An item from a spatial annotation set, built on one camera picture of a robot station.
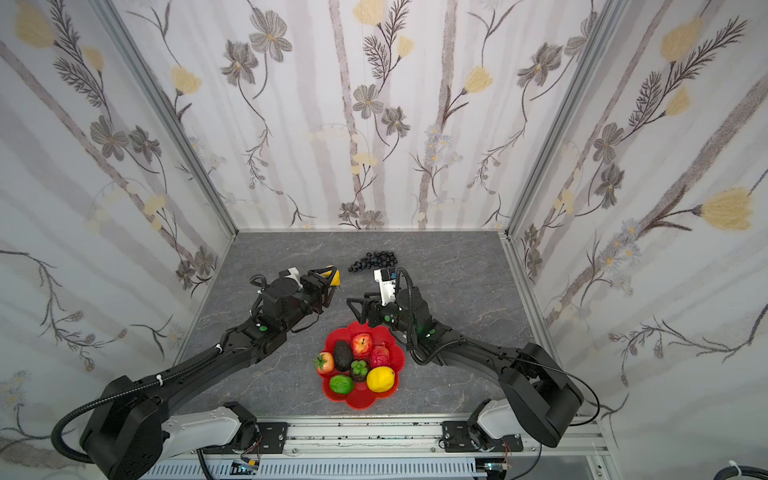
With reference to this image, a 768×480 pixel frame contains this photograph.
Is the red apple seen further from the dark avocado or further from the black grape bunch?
the black grape bunch

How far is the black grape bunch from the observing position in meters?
1.08

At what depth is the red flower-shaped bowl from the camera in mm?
794

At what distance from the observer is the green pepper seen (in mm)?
796

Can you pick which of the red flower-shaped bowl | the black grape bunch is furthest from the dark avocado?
the black grape bunch

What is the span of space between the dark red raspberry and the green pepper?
0.27 feet

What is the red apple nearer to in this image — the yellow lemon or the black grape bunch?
the yellow lemon

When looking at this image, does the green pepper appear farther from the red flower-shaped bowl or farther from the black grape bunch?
the black grape bunch

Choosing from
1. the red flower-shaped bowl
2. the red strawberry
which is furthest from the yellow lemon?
the red strawberry

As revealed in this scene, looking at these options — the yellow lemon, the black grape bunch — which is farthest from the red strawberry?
the black grape bunch

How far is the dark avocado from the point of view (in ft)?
2.73

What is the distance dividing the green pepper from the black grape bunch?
40 centimetres

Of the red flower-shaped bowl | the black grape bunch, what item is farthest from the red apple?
the black grape bunch

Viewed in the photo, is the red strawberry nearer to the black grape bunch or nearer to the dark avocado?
the dark avocado

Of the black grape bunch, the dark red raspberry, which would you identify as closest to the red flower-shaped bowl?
the dark red raspberry
